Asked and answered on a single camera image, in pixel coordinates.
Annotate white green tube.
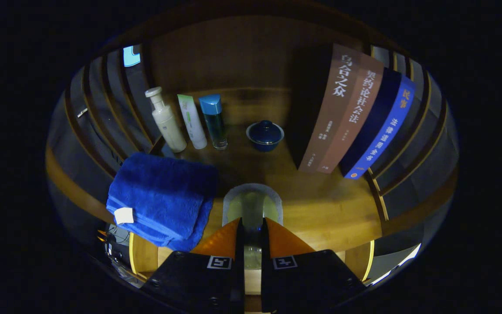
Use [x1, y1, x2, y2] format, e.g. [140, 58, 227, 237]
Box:
[177, 94, 208, 150]

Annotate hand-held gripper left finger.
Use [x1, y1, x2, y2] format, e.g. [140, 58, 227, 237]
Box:
[140, 217, 245, 314]

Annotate blue folded towel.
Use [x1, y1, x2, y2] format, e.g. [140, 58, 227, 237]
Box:
[106, 152, 219, 253]

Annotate wooden cabinet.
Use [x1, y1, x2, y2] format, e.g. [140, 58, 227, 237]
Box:
[45, 2, 458, 245]

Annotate dark blue lidded teacup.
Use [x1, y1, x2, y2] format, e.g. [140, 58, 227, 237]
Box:
[246, 120, 285, 152]

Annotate reddish brown book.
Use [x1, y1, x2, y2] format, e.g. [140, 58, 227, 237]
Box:
[316, 57, 384, 174]

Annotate blue book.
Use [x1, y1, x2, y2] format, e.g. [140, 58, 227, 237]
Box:
[339, 68, 416, 180]

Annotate wooden countertop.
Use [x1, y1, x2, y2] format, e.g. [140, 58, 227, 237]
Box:
[128, 87, 384, 253]

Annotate yellow handled round scrubber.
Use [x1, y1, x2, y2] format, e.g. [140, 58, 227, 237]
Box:
[222, 183, 284, 271]

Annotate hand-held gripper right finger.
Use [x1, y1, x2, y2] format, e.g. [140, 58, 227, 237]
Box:
[261, 217, 367, 313]

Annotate dark brown book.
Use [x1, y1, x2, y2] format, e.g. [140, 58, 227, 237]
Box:
[298, 44, 367, 171]

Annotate white pump bottle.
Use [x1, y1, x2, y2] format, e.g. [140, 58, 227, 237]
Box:
[145, 86, 187, 153]

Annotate floor cables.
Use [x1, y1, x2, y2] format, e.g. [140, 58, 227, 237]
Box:
[98, 225, 147, 284]

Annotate teal bottle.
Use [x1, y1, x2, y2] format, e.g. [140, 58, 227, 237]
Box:
[198, 94, 228, 150]

